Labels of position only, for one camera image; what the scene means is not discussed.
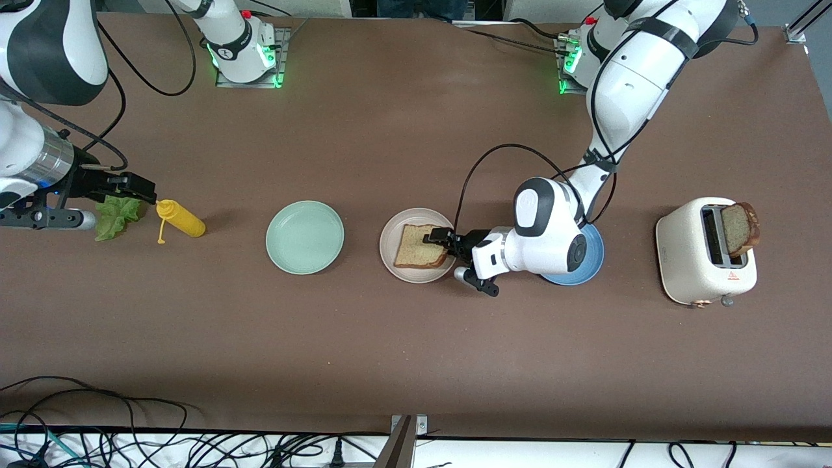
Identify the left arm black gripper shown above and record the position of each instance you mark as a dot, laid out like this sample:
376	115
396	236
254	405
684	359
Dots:
465	242

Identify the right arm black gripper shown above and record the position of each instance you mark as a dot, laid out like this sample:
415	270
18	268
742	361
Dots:
90	182

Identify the brown toasted bread slice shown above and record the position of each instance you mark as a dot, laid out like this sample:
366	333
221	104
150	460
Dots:
413	250
738	231

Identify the green lettuce leaf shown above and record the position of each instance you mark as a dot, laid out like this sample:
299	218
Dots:
117	221

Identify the yellow mustard squeeze bottle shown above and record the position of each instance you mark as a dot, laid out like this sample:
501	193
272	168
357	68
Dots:
185	224

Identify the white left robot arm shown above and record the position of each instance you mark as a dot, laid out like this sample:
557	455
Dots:
630	84

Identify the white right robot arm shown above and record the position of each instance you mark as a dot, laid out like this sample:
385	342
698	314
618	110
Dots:
58	58

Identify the beige round plate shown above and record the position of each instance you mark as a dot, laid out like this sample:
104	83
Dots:
416	276

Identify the mint green round plate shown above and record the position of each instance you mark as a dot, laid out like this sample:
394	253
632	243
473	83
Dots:
305	238

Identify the blue round plate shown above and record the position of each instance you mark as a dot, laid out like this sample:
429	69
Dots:
588	270

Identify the grey metal beam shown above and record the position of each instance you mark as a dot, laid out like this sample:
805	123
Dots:
400	452

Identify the person in blue jeans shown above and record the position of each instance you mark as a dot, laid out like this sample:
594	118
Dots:
422	8

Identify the white two-slot toaster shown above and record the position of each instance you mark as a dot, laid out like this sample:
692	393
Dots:
682	260

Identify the black power plug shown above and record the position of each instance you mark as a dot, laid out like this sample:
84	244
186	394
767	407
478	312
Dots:
337	458

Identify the small metal bracket plate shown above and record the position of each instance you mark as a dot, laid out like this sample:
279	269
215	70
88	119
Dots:
421	426

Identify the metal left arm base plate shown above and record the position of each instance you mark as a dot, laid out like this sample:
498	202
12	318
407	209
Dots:
572	91

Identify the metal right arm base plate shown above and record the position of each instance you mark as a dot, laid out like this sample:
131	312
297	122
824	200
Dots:
284	52

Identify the short aluminium frame profile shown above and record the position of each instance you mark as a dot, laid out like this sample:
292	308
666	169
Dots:
793	34

